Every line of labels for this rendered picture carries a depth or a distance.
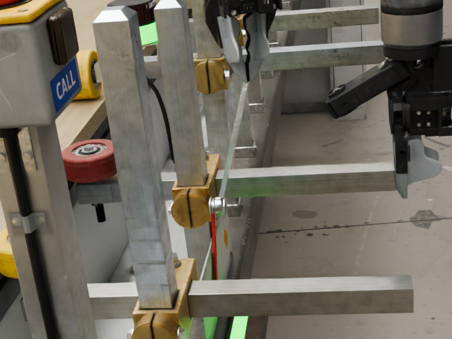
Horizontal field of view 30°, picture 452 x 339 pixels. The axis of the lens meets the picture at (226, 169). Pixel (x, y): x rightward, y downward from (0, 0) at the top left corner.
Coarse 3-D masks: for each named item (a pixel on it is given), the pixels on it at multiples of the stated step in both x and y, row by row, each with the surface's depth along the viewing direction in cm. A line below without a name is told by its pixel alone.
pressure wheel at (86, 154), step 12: (84, 144) 118; (96, 144) 118; (108, 144) 117; (72, 156) 114; (84, 156) 114; (96, 156) 113; (108, 156) 114; (72, 168) 113; (84, 168) 113; (96, 168) 113; (108, 168) 114; (72, 180) 114; (84, 180) 114; (96, 180) 114
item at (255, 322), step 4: (252, 316) 111; (256, 316) 111; (260, 316) 111; (252, 320) 110; (256, 320) 110; (260, 320) 110; (248, 324) 109; (252, 324) 109; (256, 324) 109; (260, 324) 109; (248, 328) 108; (252, 328) 108; (256, 328) 108; (260, 328) 108; (248, 332) 108; (252, 332) 107; (256, 332) 107; (260, 332) 107; (248, 336) 107; (252, 336) 107; (256, 336) 106
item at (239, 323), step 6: (234, 318) 111; (240, 318) 111; (246, 318) 111; (234, 324) 110; (240, 324) 109; (246, 324) 109; (234, 330) 108; (240, 330) 108; (234, 336) 107; (240, 336) 107
